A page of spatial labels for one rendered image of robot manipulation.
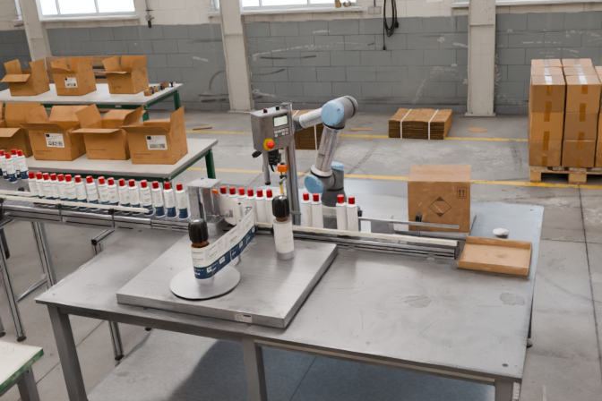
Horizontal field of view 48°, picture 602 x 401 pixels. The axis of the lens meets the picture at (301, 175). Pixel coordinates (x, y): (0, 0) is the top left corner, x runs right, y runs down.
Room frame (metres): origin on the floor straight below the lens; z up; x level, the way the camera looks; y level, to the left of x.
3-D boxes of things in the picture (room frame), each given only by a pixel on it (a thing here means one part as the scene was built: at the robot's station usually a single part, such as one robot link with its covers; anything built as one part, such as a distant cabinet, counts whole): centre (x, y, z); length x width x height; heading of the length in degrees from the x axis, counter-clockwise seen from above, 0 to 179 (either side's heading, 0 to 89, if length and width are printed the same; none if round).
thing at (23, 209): (3.66, 1.36, 0.47); 1.17 x 0.38 x 0.94; 67
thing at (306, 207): (3.08, -0.02, 0.98); 0.05 x 0.05 x 0.20
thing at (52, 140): (5.05, 1.85, 0.97); 0.45 x 0.38 x 0.37; 163
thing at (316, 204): (3.06, -0.06, 0.98); 0.05 x 0.05 x 0.20
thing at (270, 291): (2.75, 0.35, 0.86); 0.80 x 0.67 x 0.05; 67
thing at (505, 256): (2.72, -0.85, 0.85); 0.30 x 0.26 x 0.04; 67
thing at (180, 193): (3.36, 0.65, 0.98); 0.05 x 0.05 x 0.20
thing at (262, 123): (3.23, 0.13, 1.38); 0.17 x 0.10 x 0.19; 122
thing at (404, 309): (2.97, -0.01, 0.82); 2.10 x 1.50 x 0.02; 67
